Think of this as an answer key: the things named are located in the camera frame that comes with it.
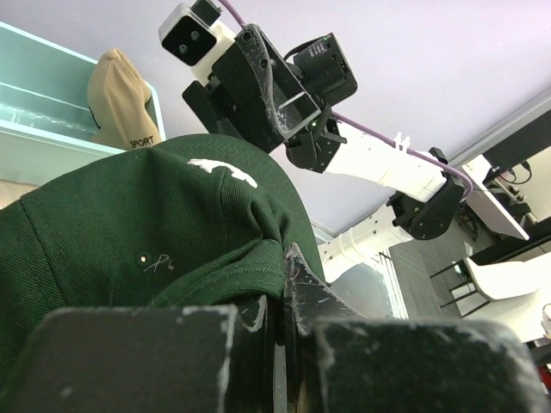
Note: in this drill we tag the white chair in background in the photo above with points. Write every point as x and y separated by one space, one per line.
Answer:
498 281

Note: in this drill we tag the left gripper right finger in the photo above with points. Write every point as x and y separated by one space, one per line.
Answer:
340 361

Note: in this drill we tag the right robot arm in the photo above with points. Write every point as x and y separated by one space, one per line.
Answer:
426 190

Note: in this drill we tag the white desk in background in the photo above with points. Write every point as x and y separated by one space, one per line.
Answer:
485 204

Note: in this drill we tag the black cap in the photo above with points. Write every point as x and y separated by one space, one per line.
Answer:
195 220

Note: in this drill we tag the khaki cap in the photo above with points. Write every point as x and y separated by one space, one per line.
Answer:
117 96

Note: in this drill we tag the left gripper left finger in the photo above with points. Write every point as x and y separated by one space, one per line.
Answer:
215 358

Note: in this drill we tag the light blue plastic bin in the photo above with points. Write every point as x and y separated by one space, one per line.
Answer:
43 89

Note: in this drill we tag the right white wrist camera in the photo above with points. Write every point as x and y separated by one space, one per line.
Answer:
195 35

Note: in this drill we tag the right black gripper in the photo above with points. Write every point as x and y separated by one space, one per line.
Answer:
266 98

